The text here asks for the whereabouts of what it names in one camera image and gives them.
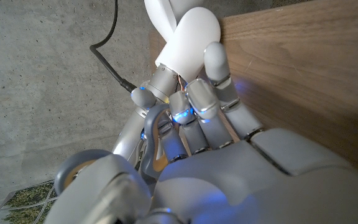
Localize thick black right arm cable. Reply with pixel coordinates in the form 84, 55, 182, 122
89, 0, 137, 93

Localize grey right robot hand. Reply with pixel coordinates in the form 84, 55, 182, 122
112, 105, 150, 167

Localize orange handled scissors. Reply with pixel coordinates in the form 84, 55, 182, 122
53, 102, 173, 197

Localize printed window forest backdrop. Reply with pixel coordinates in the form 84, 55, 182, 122
0, 179, 58, 224

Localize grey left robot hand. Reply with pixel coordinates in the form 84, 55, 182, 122
44, 41, 358, 224

